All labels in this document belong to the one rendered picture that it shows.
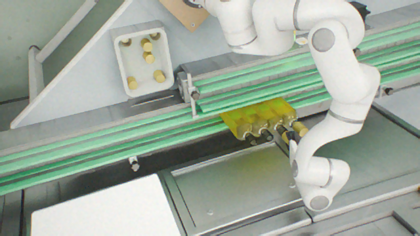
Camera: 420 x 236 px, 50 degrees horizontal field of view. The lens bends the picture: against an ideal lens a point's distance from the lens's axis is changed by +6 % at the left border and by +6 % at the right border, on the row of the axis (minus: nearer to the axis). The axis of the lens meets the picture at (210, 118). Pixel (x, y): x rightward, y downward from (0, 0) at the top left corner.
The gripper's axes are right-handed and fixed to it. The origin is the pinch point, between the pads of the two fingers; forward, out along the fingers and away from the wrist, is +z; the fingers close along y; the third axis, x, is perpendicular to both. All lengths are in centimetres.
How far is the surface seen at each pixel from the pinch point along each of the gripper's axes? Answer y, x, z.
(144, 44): 29, 43, 27
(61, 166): -3, 76, 8
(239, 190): -12.5, 18.7, -6.2
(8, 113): -14, 115, 71
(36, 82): 8, 91, 52
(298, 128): 1.0, -3.5, 4.8
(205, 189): -12.4, 29.7, -3.7
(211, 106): 6.5, 23.8, 17.5
